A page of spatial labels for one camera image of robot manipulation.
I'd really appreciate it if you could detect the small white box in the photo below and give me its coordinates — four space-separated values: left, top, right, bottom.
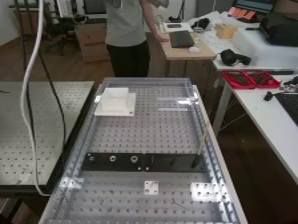
93 86 137 118

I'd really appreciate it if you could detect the black bag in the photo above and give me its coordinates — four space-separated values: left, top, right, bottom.
259 12 298 47

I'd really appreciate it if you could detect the computer screen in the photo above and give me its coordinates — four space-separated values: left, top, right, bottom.
231 0 279 15

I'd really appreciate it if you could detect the person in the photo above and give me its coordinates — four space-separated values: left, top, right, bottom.
102 0 171 79

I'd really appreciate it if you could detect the black headset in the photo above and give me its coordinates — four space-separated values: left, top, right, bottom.
219 48 253 67

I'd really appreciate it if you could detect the wooden desk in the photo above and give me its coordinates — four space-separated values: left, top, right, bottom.
149 21 219 88

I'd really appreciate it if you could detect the white desk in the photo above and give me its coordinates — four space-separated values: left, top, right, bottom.
211 74 298 186
199 11 298 73

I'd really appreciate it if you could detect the black keyboard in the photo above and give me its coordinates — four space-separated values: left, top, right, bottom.
273 91 298 127

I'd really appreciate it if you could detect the cardboard box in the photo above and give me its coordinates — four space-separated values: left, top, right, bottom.
74 22 112 64

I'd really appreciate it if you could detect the red tray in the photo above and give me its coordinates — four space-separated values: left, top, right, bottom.
219 70 258 90
245 69 282 90

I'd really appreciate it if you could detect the white cable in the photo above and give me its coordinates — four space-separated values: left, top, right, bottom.
19 0 53 198

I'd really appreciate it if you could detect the yellow box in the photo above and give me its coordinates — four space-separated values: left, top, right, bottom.
214 23 238 40

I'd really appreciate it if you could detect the black cable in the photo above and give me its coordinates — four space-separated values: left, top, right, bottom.
36 49 68 145

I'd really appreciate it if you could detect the black plate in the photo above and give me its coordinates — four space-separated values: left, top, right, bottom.
82 152 209 174

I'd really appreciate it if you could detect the clear box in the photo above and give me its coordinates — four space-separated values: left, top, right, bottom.
38 77 250 224

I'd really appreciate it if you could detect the small white screwed plate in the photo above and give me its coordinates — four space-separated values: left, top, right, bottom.
142 180 160 196

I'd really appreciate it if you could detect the black chair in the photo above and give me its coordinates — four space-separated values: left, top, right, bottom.
42 12 90 56

